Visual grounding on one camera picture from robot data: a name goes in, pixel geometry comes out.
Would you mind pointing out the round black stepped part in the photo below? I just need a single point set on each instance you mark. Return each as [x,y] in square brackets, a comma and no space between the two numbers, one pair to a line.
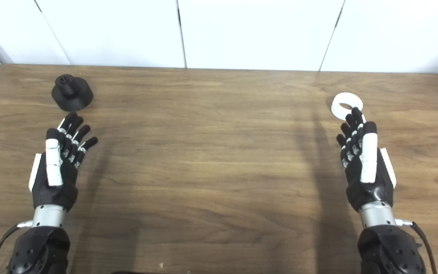
[72,95]

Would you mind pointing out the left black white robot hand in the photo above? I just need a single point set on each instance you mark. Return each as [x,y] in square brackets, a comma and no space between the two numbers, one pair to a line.
[53,182]

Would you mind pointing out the black robot torso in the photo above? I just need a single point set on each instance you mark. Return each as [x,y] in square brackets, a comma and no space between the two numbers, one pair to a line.
[126,272]

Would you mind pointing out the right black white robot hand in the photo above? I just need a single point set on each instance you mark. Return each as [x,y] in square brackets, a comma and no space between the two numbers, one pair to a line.
[371,186]

